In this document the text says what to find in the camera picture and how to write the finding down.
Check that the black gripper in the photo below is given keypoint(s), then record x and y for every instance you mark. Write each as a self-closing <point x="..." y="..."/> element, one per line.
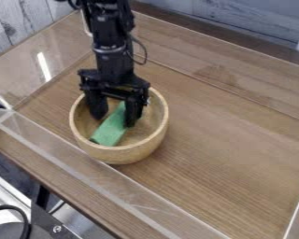
<point x="113" y="80"/>

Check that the green rectangular block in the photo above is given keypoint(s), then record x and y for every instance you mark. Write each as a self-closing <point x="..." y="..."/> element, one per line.
<point x="111" y="131"/>

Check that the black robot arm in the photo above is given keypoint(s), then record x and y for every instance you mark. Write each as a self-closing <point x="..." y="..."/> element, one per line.
<point x="109" y="22"/>

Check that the brown wooden bowl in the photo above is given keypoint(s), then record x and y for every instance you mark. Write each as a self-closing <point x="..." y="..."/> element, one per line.
<point x="141" y="138"/>

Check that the black table leg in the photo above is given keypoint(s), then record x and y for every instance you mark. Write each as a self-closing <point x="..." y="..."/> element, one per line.
<point x="42" y="197"/>

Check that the grey metal clamp plate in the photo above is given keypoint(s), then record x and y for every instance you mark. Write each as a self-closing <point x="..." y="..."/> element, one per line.
<point x="45" y="227"/>

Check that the clear acrylic tray wall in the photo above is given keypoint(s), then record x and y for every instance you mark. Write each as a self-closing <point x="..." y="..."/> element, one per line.
<point x="147" y="200"/>

